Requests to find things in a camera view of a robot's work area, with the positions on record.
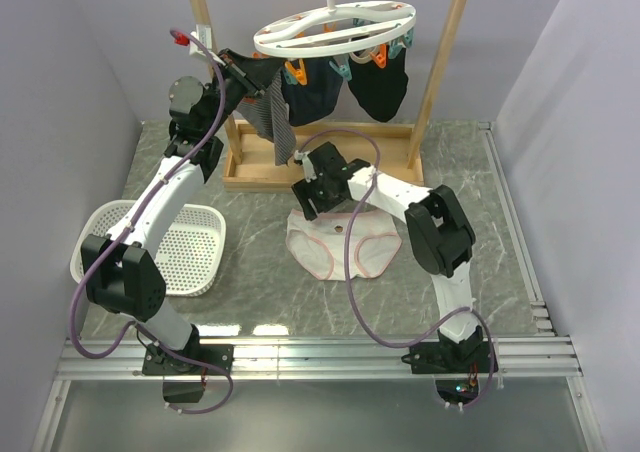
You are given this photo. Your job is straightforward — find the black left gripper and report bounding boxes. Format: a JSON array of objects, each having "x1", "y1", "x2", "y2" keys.
[{"x1": 204, "y1": 48, "x2": 287, "y2": 136}]

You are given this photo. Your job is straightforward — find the white pink-trimmed underwear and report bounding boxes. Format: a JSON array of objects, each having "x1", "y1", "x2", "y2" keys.
[{"x1": 285, "y1": 210, "x2": 402, "y2": 281}]

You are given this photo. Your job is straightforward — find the white oval clip hanger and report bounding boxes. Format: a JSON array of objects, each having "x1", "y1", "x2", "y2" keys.
[{"x1": 253, "y1": 0, "x2": 416, "y2": 59}]

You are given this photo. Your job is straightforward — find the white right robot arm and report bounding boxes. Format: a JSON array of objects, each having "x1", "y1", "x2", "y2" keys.
[{"x1": 292, "y1": 142, "x2": 498, "y2": 375}]

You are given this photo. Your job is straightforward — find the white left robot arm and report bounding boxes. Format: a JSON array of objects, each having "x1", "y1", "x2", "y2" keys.
[{"x1": 79, "y1": 49, "x2": 284, "y2": 375}]

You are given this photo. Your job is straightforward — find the grey striped underwear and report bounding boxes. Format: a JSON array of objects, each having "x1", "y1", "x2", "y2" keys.
[{"x1": 237, "y1": 71, "x2": 296, "y2": 166}]

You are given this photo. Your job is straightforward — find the navy blue underwear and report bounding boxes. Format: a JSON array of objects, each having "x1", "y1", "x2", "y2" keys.
[{"x1": 281, "y1": 57, "x2": 343, "y2": 127}]

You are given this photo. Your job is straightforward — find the black underwear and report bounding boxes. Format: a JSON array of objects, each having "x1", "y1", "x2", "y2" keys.
[{"x1": 348, "y1": 49, "x2": 409, "y2": 122}]

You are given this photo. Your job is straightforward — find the orange clothes peg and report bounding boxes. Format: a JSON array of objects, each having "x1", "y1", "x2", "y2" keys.
[
  {"x1": 369, "y1": 44, "x2": 388, "y2": 69},
  {"x1": 284, "y1": 59, "x2": 308, "y2": 86}
]

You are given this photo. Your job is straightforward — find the teal clothes peg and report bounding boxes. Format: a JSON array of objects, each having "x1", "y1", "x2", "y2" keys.
[
  {"x1": 402, "y1": 28, "x2": 414, "y2": 49},
  {"x1": 328, "y1": 56, "x2": 352, "y2": 82},
  {"x1": 387, "y1": 39, "x2": 404, "y2": 60}
]

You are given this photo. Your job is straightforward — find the white perforated plastic basket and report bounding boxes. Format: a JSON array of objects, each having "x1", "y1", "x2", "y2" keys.
[{"x1": 70, "y1": 200, "x2": 226, "y2": 297}]

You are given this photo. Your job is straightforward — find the wooden hanging rack frame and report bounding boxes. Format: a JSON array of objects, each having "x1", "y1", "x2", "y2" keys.
[{"x1": 182, "y1": 0, "x2": 476, "y2": 196}]

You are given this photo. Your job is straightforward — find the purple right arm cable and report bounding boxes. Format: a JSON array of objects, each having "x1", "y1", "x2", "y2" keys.
[{"x1": 297, "y1": 128, "x2": 499, "y2": 409}]

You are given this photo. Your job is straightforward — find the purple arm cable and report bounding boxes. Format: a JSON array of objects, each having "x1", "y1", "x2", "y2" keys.
[
  {"x1": 297, "y1": 128, "x2": 499, "y2": 409},
  {"x1": 67, "y1": 27, "x2": 235, "y2": 415}
]

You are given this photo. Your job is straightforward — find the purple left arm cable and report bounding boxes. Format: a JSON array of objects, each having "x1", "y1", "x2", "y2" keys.
[{"x1": 67, "y1": 27, "x2": 235, "y2": 415}]

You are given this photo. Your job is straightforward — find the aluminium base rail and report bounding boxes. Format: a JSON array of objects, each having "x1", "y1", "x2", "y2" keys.
[{"x1": 35, "y1": 122, "x2": 605, "y2": 451}]

